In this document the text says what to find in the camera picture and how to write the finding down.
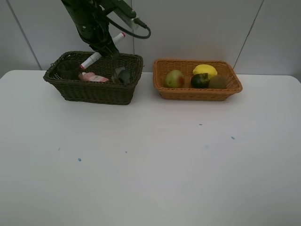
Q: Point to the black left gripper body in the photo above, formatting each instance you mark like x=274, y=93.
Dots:
x=91, y=32

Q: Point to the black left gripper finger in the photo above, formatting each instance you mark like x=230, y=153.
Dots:
x=111, y=49
x=99, y=48

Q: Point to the white marker red caps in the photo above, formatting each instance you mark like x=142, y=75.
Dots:
x=95, y=56

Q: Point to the pink bottle white cap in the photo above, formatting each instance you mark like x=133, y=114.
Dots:
x=92, y=77

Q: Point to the dark green pump bottle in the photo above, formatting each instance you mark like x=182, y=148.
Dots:
x=121, y=76

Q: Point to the translucent mauve plastic cup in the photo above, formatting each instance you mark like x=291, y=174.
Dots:
x=69, y=70

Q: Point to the red green mango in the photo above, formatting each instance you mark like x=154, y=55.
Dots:
x=174, y=79

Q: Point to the yellow lemon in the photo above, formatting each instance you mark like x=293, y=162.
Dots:
x=204, y=68

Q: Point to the dark purple mangosteen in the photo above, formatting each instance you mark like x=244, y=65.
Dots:
x=200, y=81

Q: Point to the brown kiwi fruit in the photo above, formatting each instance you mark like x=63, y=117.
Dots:
x=217, y=82

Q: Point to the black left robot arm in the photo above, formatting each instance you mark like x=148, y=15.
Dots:
x=86, y=8

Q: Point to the dark brown wicker basket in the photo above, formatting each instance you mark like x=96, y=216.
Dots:
x=109, y=93

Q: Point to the orange wicker basket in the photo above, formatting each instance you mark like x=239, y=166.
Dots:
x=161, y=67

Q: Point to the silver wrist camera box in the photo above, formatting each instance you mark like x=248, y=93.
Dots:
x=126, y=13

